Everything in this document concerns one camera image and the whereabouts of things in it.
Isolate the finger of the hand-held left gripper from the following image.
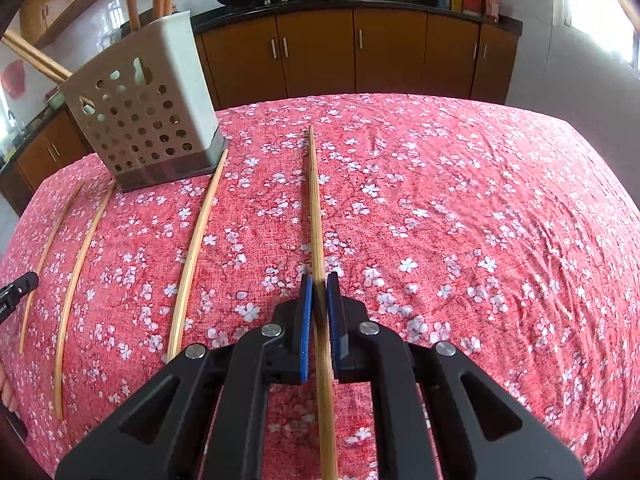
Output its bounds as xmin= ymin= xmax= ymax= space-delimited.
xmin=0 ymin=271 xmax=40 ymax=323

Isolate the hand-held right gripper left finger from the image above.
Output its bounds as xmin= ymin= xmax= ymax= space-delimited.
xmin=55 ymin=275 xmax=314 ymax=480

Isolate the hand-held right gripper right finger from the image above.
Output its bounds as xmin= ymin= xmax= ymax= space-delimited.
xmin=325 ymin=272 xmax=586 ymax=480

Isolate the grey perforated chopstick holder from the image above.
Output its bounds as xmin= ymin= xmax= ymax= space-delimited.
xmin=57 ymin=10 xmax=227 ymax=193

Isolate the person's left hand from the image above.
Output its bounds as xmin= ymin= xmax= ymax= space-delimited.
xmin=0 ymin=367 xmax=16 ymax=411

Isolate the hanging red plastic bag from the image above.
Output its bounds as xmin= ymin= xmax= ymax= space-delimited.
xmin=0 ymin=59 xmax=26 ymax=98

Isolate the black kitchen countertop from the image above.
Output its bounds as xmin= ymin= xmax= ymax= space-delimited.
xmin=0 ymin=0 xmax=523 ymax=176

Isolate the window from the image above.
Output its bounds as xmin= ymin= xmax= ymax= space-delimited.
xmin=565 ymin=0 xmax=640 ymax=68

